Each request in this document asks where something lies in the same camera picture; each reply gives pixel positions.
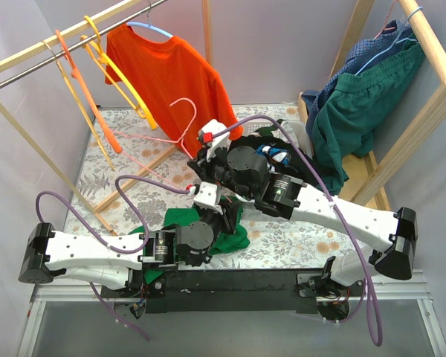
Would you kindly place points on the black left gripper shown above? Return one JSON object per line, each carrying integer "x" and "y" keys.
{"x": 230, "y": 214}

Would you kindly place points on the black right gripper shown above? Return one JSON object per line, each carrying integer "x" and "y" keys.
{"x": 203, "y": 166}

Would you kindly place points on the green and white t shirt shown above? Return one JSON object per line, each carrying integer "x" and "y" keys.
{"x": 297, "y": 132}

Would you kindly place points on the black t shirt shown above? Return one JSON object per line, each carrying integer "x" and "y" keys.
{"x": 280, "y": 155}

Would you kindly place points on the dark yellow plastic hanger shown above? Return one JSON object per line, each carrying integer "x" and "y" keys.
{"x": 95, "y": 50}

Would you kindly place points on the orange plastic hanger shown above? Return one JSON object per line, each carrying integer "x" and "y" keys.
{"x": 76, "y": 73}

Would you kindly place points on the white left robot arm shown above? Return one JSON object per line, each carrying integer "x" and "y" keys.
{"x": 114, "y": 262}

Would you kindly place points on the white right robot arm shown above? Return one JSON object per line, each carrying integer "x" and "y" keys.
{"x": 389, "y": 238}

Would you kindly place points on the orange t shirt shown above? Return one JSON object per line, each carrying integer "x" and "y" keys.
{"x": 181, "y": 89}

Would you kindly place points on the white plastic basket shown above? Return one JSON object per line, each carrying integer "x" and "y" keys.
{"x": 260, "y": 128}

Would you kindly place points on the floral table cloth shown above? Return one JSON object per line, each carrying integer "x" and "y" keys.
{"x": 274, "y": 243}

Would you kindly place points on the teal green shorts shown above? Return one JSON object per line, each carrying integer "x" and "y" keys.
{"x": 358, "y": 104}

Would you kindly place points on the wooden clothes rack right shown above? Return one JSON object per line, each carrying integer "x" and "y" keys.
{"x": 415, "y": 165}

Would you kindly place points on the wooden clothes rack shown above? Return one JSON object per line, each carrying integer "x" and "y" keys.
{"x": 415, "y": 165}
{"x": 73, "y": 30}

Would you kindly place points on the wooden clothes rack left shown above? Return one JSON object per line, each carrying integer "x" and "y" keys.
{"x": 73, "y": 30}

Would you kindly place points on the blue checkered shorts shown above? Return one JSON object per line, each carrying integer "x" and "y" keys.
{"x": 360, "y": 53}

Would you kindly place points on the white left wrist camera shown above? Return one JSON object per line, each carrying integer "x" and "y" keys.
{"x": 206, "y": 196}

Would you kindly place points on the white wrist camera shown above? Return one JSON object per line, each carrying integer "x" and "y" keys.
{"x": 206, "y": 196}
{"x": 207, "y": 136}

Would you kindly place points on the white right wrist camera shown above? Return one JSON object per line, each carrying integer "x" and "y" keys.
{"x": 207, "y": 136}

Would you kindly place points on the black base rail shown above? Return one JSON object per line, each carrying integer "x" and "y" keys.
{"x": 226, "y": 291}

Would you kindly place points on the light blue wire hanger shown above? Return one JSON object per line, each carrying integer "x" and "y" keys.
{"x": 395, "y": 41}

